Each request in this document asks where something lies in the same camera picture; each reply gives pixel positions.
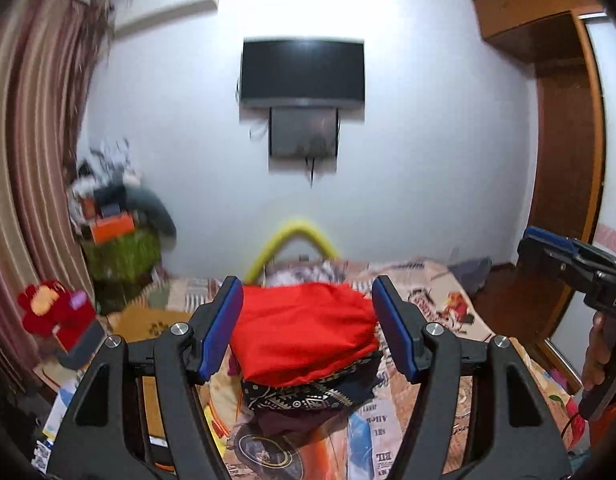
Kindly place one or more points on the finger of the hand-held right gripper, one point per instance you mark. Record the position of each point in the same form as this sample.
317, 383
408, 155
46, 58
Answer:
547, 237
552, 267

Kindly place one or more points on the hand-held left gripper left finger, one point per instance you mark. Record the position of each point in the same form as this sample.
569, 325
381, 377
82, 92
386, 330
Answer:
223, 330

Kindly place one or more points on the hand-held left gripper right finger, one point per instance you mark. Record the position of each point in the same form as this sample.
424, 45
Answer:
395, 330

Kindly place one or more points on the red zip jacket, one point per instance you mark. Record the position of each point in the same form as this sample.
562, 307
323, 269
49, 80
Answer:
298, 330

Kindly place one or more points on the person's right hand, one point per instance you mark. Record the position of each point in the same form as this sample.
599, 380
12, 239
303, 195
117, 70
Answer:
593, 355

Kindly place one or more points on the printed bed sheet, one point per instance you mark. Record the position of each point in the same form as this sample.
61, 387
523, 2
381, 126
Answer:
437, 310

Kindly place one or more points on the wooden stool with flower cutouts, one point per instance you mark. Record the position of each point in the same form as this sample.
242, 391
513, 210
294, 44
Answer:
148, 317

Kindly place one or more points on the grey backpack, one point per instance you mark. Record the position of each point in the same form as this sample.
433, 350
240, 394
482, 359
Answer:
470, 272

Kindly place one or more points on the navy patterned sweater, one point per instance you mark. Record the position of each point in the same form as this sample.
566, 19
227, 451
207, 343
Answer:
288, 400

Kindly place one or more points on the maroon garment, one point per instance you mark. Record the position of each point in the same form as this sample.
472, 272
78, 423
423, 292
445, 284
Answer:
298, 422

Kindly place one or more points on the yellow foam tube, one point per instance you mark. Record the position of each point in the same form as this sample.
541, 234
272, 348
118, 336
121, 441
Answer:
288, 227

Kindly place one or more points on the green basket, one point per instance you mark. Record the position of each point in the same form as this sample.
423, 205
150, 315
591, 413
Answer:
123, 257

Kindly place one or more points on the grey cushion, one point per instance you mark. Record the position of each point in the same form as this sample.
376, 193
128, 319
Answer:
155, 210

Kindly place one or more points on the grey box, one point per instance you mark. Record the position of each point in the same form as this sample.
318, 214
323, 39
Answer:
80, 345

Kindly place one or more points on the orange box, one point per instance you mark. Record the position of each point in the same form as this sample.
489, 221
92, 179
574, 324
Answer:
113, 229

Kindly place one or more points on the red plush toy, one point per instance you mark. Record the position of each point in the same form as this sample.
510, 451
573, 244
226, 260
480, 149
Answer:
48, 307

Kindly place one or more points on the pile of clutter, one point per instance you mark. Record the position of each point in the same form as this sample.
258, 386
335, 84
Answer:
100, 175

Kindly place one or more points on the wooden overhead cabinet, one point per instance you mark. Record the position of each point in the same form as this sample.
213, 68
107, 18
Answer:
527, 15

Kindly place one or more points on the striped brown curtain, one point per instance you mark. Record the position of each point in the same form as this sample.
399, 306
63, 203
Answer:
28, 160

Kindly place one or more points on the white air conditioner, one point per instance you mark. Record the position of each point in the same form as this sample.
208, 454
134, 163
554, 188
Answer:
168, 5

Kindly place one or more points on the black wall television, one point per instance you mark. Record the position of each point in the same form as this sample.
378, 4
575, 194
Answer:
303, 72

